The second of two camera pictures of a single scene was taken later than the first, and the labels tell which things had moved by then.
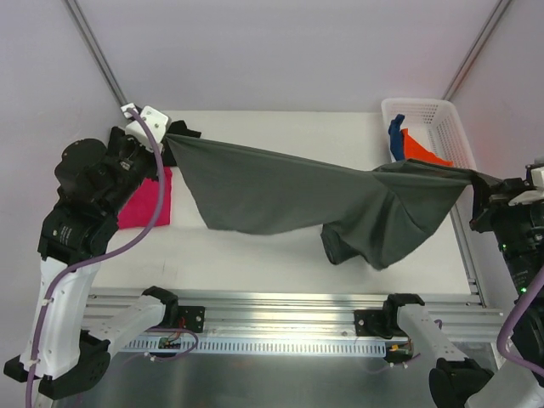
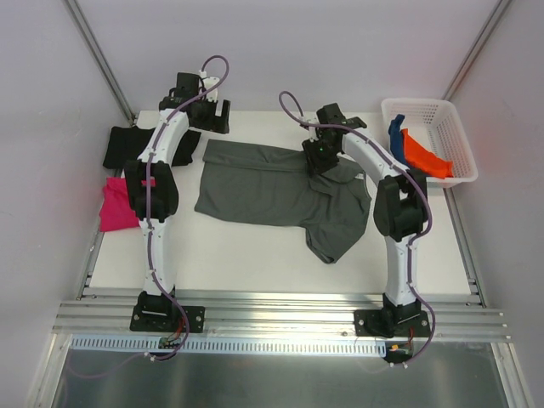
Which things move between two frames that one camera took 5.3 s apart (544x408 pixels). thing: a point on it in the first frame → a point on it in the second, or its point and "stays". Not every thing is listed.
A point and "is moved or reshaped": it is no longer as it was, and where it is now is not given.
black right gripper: (484, 197) → (320, 159)
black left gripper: (171, 143) → (217, 117)
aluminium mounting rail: (289, 315) stays
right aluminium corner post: (471, 58) stays
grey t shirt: (371, 213) is moved or reshaped
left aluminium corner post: (87, 35) stays
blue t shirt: (396, 142) stays
